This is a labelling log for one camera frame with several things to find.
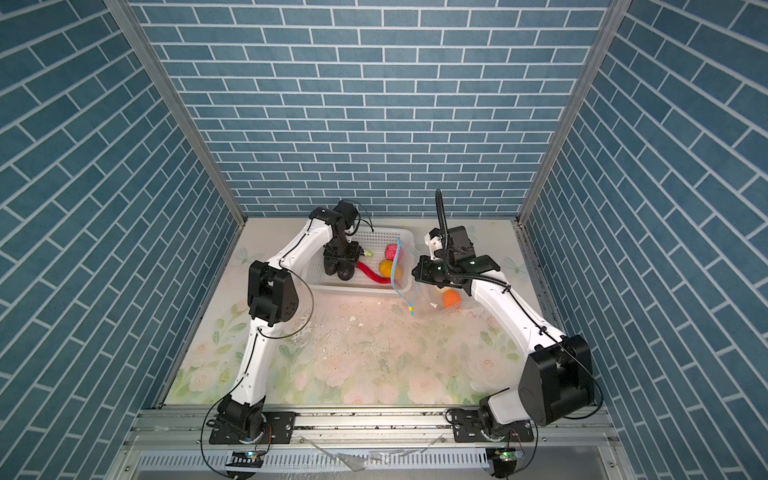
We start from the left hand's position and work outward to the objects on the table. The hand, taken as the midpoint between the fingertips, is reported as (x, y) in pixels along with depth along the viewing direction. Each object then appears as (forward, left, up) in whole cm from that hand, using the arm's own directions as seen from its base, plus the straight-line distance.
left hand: (349, 260), depth 100 cm
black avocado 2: (-1, +7, -2) cm, 7 cm away
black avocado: (-4, +1, -1) cm, 4 cm away
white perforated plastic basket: (-1, -9, +11) cm, 14 cm away
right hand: (-13, -19, +14) cm, 27 cm away
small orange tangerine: (-15, -33, -1) cm, 36 cm away
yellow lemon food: (-3, -12, 0) cm, 13 cm away
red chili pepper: (-3, -7, -4) cm, 9 cm away
